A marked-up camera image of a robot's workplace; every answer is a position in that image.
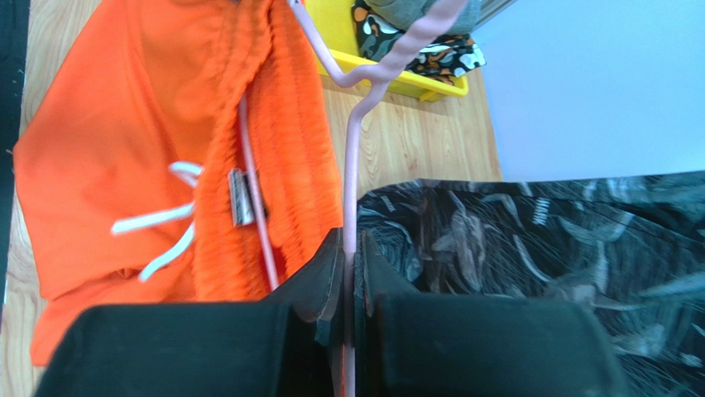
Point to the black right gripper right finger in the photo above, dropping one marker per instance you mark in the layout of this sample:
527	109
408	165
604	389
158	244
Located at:
412	343

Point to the grey folded cloth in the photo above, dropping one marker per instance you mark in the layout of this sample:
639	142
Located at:
402	13

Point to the yellow plastic tray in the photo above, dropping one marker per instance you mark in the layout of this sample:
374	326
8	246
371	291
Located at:
325	22

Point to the orange mesh shorts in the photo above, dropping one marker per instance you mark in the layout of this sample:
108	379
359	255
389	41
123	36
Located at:
122	174

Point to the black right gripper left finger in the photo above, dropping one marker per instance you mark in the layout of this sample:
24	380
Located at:
286	344

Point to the pink wire hanger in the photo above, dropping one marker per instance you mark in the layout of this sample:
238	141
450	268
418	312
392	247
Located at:
351	158

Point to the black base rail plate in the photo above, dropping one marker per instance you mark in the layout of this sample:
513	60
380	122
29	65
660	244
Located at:
14	39

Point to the dark shark print shorts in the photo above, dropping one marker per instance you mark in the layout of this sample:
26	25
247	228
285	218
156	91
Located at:
628	249

